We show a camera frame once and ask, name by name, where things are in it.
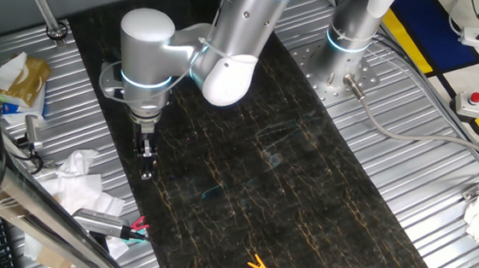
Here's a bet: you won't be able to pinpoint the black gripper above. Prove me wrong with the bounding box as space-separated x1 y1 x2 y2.
130 123 162 183

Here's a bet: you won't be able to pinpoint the red clothespin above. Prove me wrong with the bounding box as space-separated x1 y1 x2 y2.
128 213 152 233

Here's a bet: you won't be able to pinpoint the teal clothespin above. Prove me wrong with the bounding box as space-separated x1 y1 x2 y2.
122 222 151 246

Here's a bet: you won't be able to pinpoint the crumpled white tissue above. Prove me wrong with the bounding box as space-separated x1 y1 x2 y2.
55 146 100 180

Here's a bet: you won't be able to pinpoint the white paper sheets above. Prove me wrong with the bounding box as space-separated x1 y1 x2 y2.
21 167 135 268

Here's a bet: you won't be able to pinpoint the grey ribbed hub device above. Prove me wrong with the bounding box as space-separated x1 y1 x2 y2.
70 207 132 241

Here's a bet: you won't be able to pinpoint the black marble pattern mat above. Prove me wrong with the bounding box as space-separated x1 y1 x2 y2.
48 0 470 268

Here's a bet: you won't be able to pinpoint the white blue tissue pack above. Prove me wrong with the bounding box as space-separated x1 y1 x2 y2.
0 83 50 129

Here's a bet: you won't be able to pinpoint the yellow tissue box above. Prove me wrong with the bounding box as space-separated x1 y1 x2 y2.
3 54 54 110

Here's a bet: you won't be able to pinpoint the orange clothespin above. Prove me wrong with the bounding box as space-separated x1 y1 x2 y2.
246 253 272 268

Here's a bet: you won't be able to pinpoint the white tissue sheet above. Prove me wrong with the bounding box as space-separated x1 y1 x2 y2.
0 50 29 93

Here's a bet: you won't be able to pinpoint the colourful Mondrian pattern mat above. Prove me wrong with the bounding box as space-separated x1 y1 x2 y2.
371 0 479 141

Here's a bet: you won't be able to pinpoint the grey emergency stop button box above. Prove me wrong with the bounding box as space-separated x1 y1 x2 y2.
452 90 479 120

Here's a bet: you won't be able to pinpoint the black hub cable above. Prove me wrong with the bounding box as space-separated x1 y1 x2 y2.
119 224 162 247

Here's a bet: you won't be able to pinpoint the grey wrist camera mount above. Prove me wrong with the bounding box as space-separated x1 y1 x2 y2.
97 60 130 103

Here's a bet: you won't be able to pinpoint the black camera cable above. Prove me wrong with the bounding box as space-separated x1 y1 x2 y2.
7 135 48 176

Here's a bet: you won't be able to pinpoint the silver depth camera on mount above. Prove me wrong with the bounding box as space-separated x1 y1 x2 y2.
20 113 48 153

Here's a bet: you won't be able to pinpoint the silver aluminium frame beam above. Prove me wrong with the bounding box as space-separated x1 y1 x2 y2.
0 130 141 268

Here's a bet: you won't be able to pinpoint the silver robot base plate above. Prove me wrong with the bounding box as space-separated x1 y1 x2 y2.
286 38 384 112

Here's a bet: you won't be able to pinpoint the thick grey robot cable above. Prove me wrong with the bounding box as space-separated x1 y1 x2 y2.
336 72 479 169

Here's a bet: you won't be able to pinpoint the white power strip cord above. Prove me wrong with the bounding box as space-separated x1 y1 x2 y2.
445 0 470 38

